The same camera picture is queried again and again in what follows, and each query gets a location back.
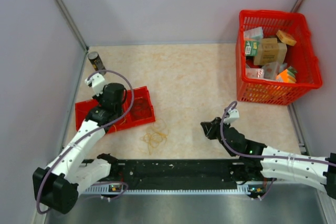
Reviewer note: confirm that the green small box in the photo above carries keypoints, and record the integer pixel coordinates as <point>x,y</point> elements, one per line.
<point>251,47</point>

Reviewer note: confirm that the red plastic basket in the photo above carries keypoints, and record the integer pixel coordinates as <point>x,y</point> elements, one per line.
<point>301,57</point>

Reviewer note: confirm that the red plastic tray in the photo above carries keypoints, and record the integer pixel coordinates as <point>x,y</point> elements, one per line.
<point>142,111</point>

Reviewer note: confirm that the pale pink box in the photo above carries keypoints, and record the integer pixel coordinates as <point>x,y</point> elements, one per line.
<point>271,70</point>

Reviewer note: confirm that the white pastel box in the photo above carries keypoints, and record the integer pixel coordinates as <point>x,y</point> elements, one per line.
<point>254,34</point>

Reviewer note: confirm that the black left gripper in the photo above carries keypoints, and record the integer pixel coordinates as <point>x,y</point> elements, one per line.
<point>103,89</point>

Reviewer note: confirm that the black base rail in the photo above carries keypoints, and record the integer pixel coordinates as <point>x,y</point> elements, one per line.
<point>178,176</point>

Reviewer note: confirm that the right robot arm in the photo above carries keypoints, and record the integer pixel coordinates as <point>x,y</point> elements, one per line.
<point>269,162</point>

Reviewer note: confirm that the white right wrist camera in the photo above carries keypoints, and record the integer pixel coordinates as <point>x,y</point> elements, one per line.
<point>231,116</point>

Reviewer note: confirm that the black cylindrical can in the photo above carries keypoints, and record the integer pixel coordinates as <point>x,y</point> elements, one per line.
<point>96,62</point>

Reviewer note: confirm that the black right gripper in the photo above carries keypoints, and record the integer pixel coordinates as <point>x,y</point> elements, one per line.
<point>210,128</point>

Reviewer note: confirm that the orange green box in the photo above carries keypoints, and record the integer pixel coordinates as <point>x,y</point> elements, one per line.
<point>287,76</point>

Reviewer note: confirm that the white red packet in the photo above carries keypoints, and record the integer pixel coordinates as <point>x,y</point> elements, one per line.
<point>254,73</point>

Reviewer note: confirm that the large brown cardboard box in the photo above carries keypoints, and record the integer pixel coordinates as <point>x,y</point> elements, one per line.
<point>270,50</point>

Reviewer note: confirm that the yellow orange small box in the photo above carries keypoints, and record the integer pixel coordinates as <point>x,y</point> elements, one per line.
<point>286,38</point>

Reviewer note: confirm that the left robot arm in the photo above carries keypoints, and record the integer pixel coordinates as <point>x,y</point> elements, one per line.
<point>62,181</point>

